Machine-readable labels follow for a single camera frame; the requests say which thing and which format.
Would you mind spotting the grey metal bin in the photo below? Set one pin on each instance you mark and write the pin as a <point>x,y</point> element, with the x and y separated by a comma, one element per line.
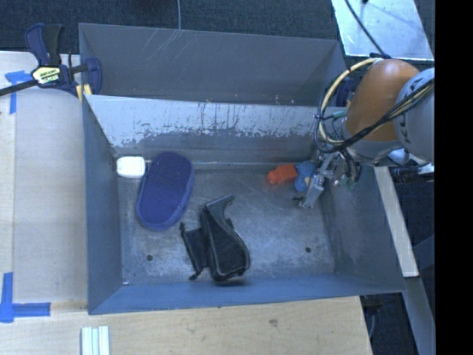
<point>229,235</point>

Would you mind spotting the white rounded box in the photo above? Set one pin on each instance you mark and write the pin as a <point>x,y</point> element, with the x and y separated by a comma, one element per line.
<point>130,166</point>

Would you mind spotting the black cylinder on white bracket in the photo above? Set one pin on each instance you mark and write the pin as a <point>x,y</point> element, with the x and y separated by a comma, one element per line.
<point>401,157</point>

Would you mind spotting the pale wood board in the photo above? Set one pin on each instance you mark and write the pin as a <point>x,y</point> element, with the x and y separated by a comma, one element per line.
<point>48,198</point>

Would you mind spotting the orange toy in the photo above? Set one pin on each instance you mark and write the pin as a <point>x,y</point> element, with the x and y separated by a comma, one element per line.
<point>282,173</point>

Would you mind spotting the blue oval pad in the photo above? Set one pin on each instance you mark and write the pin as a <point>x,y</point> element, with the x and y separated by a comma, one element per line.
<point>166,191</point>

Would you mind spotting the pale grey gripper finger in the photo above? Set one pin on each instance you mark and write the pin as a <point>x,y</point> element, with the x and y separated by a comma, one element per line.
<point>312,192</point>

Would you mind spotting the black holster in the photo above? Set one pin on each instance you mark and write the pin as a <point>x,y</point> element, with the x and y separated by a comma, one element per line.
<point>223,242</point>

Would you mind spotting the blue toy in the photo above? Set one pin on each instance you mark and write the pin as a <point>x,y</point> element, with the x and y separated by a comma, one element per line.
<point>303,174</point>

